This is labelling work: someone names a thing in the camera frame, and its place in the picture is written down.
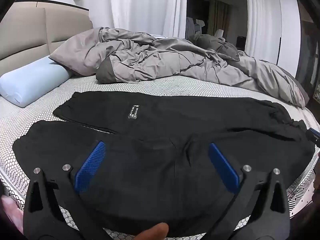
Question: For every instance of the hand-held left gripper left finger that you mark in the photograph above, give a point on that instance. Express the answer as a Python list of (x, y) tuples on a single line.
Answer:
[(91, 162)]

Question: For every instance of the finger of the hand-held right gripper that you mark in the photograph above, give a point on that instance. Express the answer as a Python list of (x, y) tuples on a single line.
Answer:
[(313, 133)]

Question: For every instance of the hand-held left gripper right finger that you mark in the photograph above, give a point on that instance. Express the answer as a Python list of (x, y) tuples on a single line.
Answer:
[(223, 165)]

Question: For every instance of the black pants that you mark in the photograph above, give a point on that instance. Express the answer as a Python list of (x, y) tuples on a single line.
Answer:
[(160, 135)]

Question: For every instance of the person's left hand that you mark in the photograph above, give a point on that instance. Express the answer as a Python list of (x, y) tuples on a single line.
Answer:
[(153, 232)]

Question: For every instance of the bed with patterned white sheet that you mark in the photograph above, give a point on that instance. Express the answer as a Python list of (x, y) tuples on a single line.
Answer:
[(175, 86)]

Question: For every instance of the light blue pillow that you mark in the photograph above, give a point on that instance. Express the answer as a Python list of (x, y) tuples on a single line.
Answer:
[(32, 77)]

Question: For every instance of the grey duvet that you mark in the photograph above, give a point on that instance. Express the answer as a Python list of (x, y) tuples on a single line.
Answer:
[(175, 57)]

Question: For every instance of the dark grey clothing heap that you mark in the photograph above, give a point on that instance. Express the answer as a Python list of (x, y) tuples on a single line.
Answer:
[(215, 45)]

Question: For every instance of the white curtain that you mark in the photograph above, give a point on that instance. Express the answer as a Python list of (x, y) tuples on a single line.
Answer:
[(140, 5), (262, 17)]

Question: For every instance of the hanging grey clothes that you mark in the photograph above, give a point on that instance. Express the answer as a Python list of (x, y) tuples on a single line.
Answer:
[(193, 26)]

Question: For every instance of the beige padded headboard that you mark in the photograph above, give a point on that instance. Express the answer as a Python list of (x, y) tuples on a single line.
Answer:
[(30, 32)]

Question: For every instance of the olive striped curtain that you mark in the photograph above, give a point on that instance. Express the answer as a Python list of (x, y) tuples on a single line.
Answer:
[(218, 15)]

